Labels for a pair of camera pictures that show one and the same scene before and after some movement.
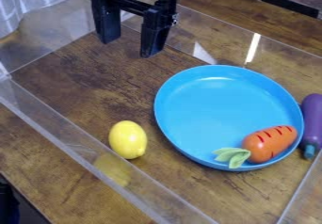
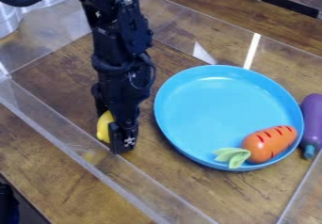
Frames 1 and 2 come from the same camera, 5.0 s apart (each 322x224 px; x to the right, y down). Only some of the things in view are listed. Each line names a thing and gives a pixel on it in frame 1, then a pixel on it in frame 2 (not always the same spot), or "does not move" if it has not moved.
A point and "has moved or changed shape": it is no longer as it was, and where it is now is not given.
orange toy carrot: [265, 144] does not move
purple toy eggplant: [310, 124] does not move
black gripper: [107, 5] to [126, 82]
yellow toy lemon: [127, 139] has moved or changed shape
